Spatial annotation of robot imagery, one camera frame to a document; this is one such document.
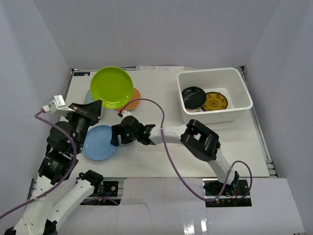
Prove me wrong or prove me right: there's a light blue round plate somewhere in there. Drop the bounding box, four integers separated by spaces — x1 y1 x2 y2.
82 125 117 161

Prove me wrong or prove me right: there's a green round plate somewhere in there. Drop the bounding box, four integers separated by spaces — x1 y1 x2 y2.
89 67 134 109

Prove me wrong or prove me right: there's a black round plate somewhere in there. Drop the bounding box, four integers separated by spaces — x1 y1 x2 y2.
181 86 206 110

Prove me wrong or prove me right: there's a yellow patterned plate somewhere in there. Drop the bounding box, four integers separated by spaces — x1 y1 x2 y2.
201 92 228 111

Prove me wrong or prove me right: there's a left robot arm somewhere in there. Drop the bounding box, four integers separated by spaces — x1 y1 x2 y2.
5 95 103 235

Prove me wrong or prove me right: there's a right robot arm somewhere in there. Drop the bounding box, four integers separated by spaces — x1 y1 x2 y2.
111 116 239 195

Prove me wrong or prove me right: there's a white plastic bin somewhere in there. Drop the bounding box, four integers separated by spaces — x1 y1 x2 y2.
177 68 253 124

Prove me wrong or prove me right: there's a celadon rectangular plate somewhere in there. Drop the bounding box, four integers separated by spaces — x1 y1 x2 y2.
84 90 106 119

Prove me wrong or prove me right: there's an orange woven round plate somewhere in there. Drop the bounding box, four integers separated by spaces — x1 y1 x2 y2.
119 88 141 111

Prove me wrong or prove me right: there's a blue label sticker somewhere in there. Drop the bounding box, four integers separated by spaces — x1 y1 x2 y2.
73 72 90 76

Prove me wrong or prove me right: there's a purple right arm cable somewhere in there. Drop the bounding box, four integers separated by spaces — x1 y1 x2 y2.
118 98 252 203

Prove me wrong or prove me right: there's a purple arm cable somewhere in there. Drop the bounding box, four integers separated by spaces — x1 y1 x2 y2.
118 98 252 203
0 110 119 220

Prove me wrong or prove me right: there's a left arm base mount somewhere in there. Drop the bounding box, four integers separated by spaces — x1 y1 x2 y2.
80 181 123 206

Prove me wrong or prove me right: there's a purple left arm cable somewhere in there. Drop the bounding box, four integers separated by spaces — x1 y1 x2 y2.
0 110 119 220

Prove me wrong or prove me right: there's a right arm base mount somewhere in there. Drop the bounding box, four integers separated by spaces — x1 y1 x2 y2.
203 179 252 208

